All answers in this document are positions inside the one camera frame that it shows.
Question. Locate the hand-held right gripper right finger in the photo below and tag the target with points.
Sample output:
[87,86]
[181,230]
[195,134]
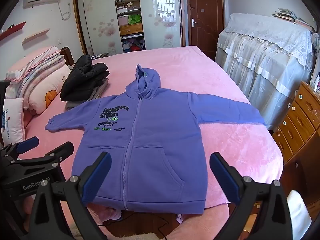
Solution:
[225,180]

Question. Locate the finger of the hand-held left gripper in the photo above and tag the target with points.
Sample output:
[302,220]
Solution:
[55,155]
[28,143]

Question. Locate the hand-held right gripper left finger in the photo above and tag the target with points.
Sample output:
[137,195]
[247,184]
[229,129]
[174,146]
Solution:
[96,180]

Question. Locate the purple zip hoodie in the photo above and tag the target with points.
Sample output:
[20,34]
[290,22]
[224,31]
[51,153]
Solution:
[150,155]

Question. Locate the white embroidered cushion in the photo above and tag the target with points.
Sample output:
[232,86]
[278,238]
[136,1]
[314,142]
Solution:
[12,120]

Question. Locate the pink quilt with orange print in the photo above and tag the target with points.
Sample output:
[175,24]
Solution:
[47,90]

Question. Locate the beige knit sweater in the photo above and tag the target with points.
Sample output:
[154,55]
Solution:
[99,90]

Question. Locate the stack of folded quilts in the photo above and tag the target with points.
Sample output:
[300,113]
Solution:
[37,65]

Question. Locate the black puffer jacket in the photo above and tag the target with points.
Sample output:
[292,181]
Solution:
[82,80]

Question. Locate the wooden chest of drawers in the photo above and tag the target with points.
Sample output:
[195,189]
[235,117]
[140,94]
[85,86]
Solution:
[300,120]

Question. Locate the dark wooden headboard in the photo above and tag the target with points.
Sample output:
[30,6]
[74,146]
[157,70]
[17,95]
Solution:
[67,55]

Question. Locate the pink fleece bed blanket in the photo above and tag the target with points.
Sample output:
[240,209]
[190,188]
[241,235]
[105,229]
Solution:
[200,80]

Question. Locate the dark bedside table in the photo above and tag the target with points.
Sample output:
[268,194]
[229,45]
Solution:
[98,55]

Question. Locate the bottles on dresser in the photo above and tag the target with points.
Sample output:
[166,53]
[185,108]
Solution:
[316,82]

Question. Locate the floral sliding door wardrobe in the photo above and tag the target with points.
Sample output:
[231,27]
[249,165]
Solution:
[100,17]

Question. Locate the pink plastic basin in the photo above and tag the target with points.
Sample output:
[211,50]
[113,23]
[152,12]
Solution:
[123,20]

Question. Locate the green bag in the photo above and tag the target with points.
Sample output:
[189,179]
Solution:
[135,19]

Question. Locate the brown wooden door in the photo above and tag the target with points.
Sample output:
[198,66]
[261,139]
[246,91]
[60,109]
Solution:
[205,17]

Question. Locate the stack of books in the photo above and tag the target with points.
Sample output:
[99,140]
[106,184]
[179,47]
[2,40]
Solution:
[290,17]

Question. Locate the light wooden wall shelf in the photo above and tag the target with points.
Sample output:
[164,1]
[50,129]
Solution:
[35,37]

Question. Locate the red wall shelf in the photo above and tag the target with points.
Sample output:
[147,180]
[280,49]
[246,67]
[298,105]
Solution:
[12,30]

